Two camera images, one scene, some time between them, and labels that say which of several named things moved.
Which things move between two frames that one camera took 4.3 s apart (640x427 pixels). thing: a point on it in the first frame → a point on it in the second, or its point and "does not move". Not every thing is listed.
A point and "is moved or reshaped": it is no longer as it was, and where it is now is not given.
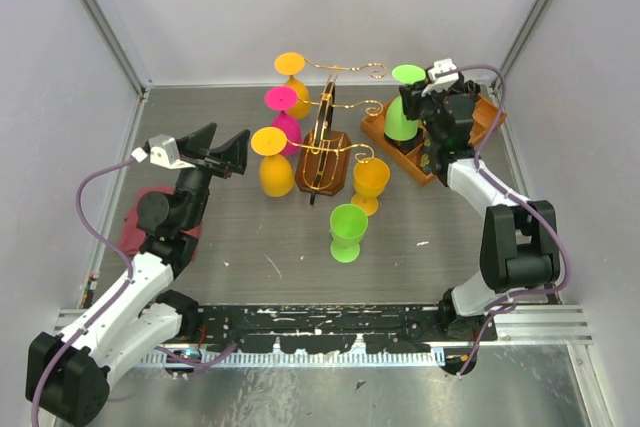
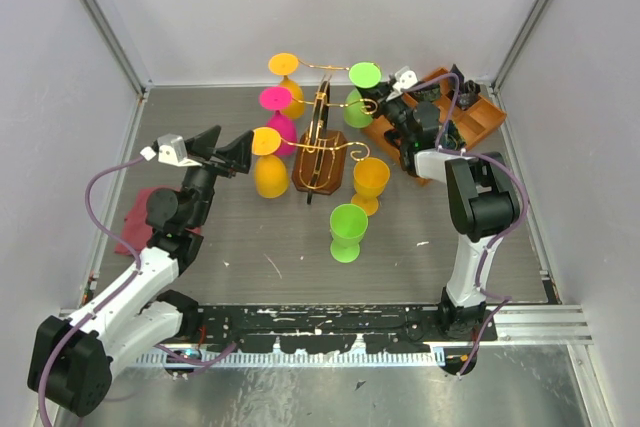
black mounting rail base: [324, 328] does not move
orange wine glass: [292, 63] is moved or reshaped
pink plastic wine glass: [283, 98] is moved or reshaped
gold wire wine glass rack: [324, 160] does not move
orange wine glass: [370, 176] does not move
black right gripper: [413, 101] → [379, 98]
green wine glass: [396, 125] is moved or reshaped
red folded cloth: [132, 236] does not move
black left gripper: [209, 163] does not move
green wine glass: [348, 225] does not move
